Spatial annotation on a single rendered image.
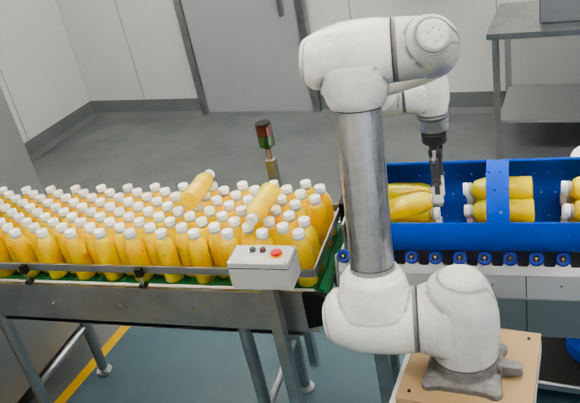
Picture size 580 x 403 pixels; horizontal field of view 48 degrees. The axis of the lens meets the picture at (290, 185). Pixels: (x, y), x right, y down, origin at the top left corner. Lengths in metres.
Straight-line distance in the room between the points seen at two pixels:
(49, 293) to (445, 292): 1.66
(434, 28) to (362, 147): 0.28
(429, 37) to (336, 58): 0.18
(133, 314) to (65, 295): 0.28
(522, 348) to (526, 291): 0.45
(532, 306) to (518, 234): 0.28
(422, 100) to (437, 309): 0.64
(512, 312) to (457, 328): 0.76
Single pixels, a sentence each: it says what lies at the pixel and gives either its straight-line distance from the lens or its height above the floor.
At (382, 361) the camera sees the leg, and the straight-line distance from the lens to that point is 2.49.
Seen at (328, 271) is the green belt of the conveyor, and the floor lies 0.90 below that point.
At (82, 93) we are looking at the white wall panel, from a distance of 7.21.
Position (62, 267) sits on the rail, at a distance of 2.59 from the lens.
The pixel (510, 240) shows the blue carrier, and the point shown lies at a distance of 2.05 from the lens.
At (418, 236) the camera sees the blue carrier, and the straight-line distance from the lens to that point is 2.06.
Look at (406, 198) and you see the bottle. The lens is 2.08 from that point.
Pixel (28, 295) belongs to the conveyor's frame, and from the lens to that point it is 2.77.
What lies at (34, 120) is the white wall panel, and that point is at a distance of 6.72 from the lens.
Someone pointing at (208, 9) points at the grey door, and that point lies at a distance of 6.04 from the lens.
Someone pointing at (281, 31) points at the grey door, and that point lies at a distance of 5.77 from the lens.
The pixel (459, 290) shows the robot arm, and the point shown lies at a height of 1.29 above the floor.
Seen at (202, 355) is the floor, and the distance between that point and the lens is 3.46.
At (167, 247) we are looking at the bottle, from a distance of 2.31.
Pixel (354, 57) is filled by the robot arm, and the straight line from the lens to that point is 1.31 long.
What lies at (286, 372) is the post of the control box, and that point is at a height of 0.62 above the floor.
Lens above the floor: 2.21
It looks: 28 degrees down
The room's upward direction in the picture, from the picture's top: 12 degrees counter-clockwise
